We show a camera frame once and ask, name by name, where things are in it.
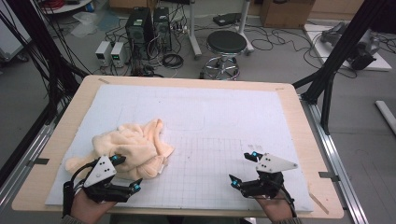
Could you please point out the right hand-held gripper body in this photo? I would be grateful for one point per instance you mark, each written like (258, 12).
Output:
(267, 180)

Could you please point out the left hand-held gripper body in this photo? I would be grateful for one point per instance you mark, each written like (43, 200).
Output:
(99, 174)

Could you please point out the cream towel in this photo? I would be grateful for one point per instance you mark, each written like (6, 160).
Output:
(134, 149)

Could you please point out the person's right hand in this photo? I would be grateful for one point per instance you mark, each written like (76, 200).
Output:
(275, 208)

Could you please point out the person's left hand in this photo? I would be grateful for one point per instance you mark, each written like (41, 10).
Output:
(90, 208)

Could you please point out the thin wooden strip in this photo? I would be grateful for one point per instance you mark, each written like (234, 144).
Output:
(318, 202)

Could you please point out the white grid mat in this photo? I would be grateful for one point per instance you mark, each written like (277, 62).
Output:
(202, 124)

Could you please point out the black tape strip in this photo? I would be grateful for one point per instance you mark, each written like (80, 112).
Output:
(39, 161)

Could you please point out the white power supply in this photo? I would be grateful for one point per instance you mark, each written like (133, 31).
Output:
(119, 54)
(103, 53)

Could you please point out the black round stool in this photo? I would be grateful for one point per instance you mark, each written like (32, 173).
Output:
(226, 42)

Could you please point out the white base board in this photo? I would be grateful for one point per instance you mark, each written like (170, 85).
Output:
(320, 46)

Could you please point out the large black computer tower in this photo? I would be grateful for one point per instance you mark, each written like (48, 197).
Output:
(138, 31)

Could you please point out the white desk leg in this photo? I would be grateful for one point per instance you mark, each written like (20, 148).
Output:
(244, 25)
(193, 34)

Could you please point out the white tube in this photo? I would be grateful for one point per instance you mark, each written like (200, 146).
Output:
(386, 113)

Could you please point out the slim black computer tower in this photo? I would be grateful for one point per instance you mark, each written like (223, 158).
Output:
(162, 28)

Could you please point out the clear plastic sheet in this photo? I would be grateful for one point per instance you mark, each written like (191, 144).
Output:
(90, 23)

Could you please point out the flat black device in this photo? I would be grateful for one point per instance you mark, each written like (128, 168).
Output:
(227, 19)

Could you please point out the cardboard box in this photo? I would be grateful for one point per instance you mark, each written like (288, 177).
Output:
(286, 14)

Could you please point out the white round table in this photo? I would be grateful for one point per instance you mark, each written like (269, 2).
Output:
(67, 6)

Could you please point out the grey metal bracket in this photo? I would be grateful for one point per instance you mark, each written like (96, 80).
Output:
(328, 175)

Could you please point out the aluminium rail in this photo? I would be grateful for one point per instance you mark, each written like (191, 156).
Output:
(21, 174)
(339, 165)

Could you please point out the black metal frame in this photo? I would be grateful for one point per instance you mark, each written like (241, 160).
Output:
(336, 53)

